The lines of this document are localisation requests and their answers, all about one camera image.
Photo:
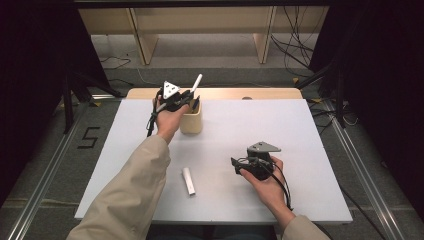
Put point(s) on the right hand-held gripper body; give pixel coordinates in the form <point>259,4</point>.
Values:
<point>263,147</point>

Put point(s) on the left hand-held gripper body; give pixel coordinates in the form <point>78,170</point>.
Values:
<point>170,90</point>

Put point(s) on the slim white pen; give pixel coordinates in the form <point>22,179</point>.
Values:
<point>197,81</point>

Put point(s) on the wooden pen holder cup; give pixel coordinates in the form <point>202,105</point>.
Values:
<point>191,125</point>

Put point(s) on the white glue stick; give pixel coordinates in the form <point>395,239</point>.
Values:
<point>188,181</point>

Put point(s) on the person's left hand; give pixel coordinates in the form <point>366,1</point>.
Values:
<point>168,125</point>

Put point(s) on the person's right hand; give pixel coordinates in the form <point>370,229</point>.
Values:
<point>271,190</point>

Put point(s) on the white board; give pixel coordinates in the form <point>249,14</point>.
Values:
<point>266,126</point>

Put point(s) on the dark table grommet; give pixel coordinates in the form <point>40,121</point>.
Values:
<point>246,98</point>

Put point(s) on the person's lap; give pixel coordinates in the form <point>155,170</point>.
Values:
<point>233,235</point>

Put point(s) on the yellow tape piece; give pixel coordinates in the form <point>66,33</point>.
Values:
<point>295,80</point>
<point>96,104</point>
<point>316,100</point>

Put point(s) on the light wooden desk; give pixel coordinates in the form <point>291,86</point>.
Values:
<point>216,20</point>

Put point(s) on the black metal stand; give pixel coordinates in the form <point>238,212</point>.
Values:
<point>340,100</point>

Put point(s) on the black tripod stand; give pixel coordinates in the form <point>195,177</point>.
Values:
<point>68,106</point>

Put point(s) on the black curtain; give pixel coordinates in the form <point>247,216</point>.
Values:
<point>393,83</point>
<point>26,83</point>

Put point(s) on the aluminium floor rail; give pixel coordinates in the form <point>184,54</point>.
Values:
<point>39,190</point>
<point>362,173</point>

